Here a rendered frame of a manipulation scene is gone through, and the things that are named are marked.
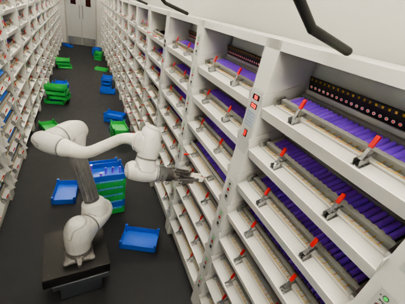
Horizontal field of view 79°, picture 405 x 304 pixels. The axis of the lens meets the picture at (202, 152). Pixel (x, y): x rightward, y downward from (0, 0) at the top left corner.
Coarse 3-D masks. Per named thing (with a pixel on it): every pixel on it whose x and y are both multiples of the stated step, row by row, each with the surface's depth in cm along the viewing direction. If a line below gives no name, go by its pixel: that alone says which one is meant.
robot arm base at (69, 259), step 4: (92, 240) 170; (92, 244) 167; (64, 248) 161; (92, 248) 164; (64, 252) 158; (88, 252) 159; (92, 252) 162; (64, 256) 156; (68, 256) 154; (72, 256) 153; (76, 256) 154; (80, 256) 155; (84, 256) 157; (88, 256) 158; (92, 256) 159; (64, 260) 154; (68, 260) 154; (72, 260) 154; (76, 260) 154; (80, 260) 154; (84, 260) 157; (64, 264) 151; (68, 264) 152; (80, 264) 152
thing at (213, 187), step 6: (192, 138) 179; (186, 144) 180; (186, 150) 174; (192, 150) 173; (198, 156) 167; (192, 162) 167; (198, 162) 162; (198, 168) 157; (204, 168) 156; (204, 174) 151; (210, 174) 151; (204, 180) 150; (210, 186) 142; (216, 186) 142; (216, 192) 138; (216, 198) 137
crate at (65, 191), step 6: (60, 180) 250; (66, 180) 252; (72, 180) 254; (60, 186) 250; (66, 186) 251; (72, 186) 253; (78, 186) 253; (54, 192) 237; (60, 192) 242; (66, 192) 244; (72, 192) 246; (54, 198) 234; (60, 198) 236; (66, 198) 237; (72, 198) 239
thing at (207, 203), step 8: (184, 160) 187; (184, 168) 187; (192, 168) 174; (192, 184) 172; (200, 184) 171; (192, 192) 168; (200, 192) 164; (208, 192) 153; (200, 200) 159; (208, 200) 158; (200, 208) 159; (208, 208) 153; (216, 208) 150; (208, 216) 148
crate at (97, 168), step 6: (108, 162) 225; (114, 162) 227; (120, 162) 229; (96, 168) 222; (102, 168) 224; (108, 168) 225; (114, 168) 227; (96, 174) 215; (102, 174) 216; (108, 174) 218; (114, 174) 211; (120, 174) 214; (96, 180) 205; (102, 180) 208; (108, 180) 211
